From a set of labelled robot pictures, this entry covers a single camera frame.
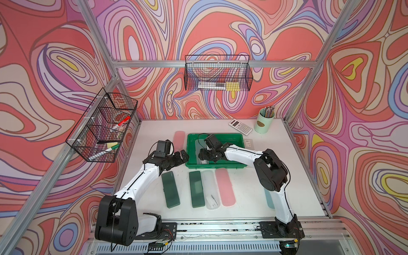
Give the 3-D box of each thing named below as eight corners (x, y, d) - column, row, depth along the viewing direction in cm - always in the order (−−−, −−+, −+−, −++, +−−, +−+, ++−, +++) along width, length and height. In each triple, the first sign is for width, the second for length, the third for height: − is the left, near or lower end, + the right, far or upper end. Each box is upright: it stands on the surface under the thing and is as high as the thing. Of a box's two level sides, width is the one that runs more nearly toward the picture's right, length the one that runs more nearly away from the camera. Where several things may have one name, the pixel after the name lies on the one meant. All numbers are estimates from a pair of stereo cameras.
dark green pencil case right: (192, 208, 82) (192, 207, 80) (189, 173, 95) (188, 171, 93) (205, 206, 83) (206, 205, 81) (200, 171, 95) (200, 170, 94)
